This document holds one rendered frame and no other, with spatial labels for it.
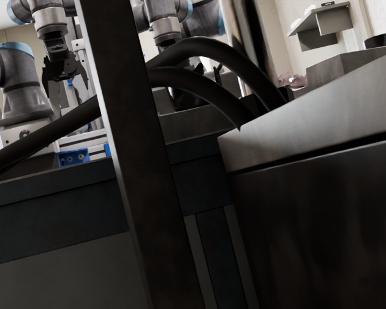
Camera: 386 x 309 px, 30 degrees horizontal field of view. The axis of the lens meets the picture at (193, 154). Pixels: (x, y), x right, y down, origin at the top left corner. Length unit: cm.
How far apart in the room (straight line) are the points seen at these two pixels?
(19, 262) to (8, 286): 4
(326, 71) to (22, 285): 77
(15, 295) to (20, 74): 113
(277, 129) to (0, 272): 56
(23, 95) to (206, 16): 59
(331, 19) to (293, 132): 670
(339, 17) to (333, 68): 598
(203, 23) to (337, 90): 155
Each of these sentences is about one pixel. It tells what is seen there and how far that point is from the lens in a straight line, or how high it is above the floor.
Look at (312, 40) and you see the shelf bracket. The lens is 827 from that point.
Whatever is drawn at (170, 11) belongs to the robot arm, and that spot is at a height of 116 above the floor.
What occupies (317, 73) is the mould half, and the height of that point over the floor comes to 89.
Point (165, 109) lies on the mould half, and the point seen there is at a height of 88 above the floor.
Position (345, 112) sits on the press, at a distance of 69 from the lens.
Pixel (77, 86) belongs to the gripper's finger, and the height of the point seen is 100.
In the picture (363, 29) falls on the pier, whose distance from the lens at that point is 729.
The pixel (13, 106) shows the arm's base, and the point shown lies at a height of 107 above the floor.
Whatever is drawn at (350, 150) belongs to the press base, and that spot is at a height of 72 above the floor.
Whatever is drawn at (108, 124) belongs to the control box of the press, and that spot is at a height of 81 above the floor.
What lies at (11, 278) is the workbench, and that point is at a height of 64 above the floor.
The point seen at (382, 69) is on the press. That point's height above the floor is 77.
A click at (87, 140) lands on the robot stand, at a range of 221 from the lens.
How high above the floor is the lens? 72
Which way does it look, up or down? 2 degrees up
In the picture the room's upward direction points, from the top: 14 degrees counter-clockwise
